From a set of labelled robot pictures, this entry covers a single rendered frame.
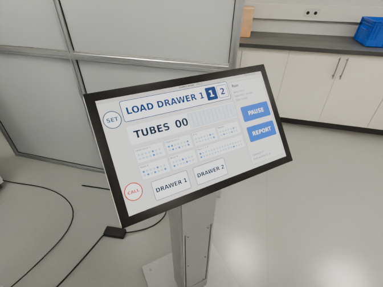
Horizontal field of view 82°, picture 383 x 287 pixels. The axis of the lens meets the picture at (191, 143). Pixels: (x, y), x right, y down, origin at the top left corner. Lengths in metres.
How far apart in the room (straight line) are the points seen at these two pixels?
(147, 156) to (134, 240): 1.17
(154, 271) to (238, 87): 1.17
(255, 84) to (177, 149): 0.31
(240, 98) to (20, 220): 1.82
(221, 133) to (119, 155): 0.27
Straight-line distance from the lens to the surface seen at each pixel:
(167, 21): 1.30
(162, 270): 1.50
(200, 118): 0.58
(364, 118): 3.06
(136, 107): 0.55
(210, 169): 0.58
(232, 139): 0.62
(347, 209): 2.13
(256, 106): 0.68
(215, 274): 1.49
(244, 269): 1.57
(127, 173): 0.52
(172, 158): 0.54
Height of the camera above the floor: 1.40
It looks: 36 degrees down
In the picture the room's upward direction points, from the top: straight up
